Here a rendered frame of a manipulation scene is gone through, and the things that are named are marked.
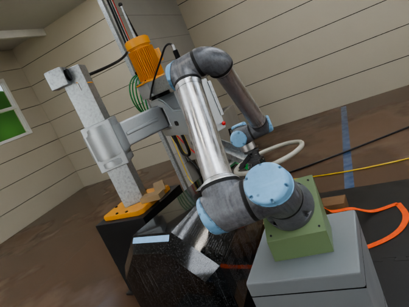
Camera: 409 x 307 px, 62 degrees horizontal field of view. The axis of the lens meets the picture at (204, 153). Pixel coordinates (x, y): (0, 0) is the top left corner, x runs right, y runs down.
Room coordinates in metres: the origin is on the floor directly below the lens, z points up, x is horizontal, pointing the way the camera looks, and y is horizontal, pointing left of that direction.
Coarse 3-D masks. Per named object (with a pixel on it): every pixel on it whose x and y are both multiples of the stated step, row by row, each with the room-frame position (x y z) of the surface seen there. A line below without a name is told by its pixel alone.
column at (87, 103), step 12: (72, 72) 2.93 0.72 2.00; (84, 72) 2.98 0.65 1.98; (72, 84) 2.93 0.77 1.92; (84, 84) 2.92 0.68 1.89; (72, 96) 2.93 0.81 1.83; (84, 96) 2.93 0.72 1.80; (96, 96) 2.99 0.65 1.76; (84, 108) 2.93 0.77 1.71; (96, 108) 2.92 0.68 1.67; (84, 120) 2.93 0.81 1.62; (96, 120) 2.93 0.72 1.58; (120, 168) 2.93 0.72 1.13; (132, 168) 3.02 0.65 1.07; (120, 180) 2.93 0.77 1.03; (132, 180) 2.92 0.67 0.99; (120, 192) 2.93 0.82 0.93; (132, 192) 2.93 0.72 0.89; (144, 192) 3.03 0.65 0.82; (132, 204) 2.93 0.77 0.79
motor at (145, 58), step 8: (136, 40) 3.21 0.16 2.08; (144, 40) 3.23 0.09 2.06; (128, 48) 3.25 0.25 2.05; (136, 48) 3.23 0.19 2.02; (144, 48) 3.22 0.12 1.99; (152, 48) 3.28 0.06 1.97; (136, 56) 3.23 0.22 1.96; (144, 56) 3.23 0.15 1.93; (152, 56) 3.23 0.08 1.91; (160, 56) 3.35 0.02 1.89; (136, 64) 3.25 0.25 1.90; (144, 64) 3.23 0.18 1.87; (152, 64) 3.24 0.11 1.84; (160, 64) 3.30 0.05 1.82; (136, 72) 3.29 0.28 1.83; (144, 72) 3.21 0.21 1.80; (152, 72) 3.23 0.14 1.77; (160, 72) 3.25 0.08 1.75; (144, 80) 3.15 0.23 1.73
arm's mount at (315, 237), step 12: (300, 180) 1.23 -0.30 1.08; (312, 180) 1.21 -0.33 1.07; (312, 192) 1.18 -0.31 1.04; (312, 216) 1.13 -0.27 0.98; (324, 216) 1.16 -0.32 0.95; (276, 228) 1.17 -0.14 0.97; (300, 228) 1.13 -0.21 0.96; (312, 228) 1.10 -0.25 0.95; (324, 228) 1.08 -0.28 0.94; (276, 240) 1.15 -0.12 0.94; (288, 240) 1.13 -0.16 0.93; (300, 240) 1.11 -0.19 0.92; (312, 240) 1.10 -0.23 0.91; (324, 240) 1.08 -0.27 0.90; (276, 252) 1.15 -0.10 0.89; (288, 252) 1.14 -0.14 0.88; (300, 252) 1.12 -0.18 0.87; (312, 252) 1.10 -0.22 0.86; (324, 252) 1.09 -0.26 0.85
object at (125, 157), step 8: (104, 120) 2.89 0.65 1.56; (112, 120) 2.96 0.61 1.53; (88, 128) 2.90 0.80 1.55; (96, 128) 2.87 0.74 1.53; (104, 128) 2.88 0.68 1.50; (112, 128) 2.89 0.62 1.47; (88, 144) 2.90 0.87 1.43; (120, 144) 2.89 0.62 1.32; (128, 152) 2.97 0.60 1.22; (96, 160) 2.90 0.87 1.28; (112, 160) 2.89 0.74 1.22; (120, 160) 2.88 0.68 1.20; (128, 160) 2.90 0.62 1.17; (104, 168) 2.90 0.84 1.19; (112, 168) 2.89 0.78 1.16
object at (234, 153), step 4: (224, 140) 2.68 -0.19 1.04; (224, 144) 2.68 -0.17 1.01; (228, 144) 2.62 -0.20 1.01; (224, 148) 2.64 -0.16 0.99; (228, 148) 2.62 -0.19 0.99; (232, 148) 2.58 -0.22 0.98; (236, 148) 2.54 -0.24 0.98; (228, 152) 2.46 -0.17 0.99; (232, 152) 2.53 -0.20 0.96; (236, 152) 2.51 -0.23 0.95; (240, 152) 2.49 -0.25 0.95; (228, 156) 2.46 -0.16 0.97; (232, 156) 2.40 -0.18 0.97; (236, 156) 2.37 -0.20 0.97; (240, 156) 2.44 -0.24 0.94; (244, 156) 2.42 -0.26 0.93; (232, 160) 2.42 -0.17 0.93; (236, 160) 2.38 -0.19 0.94; (240, 160) 2.32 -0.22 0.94
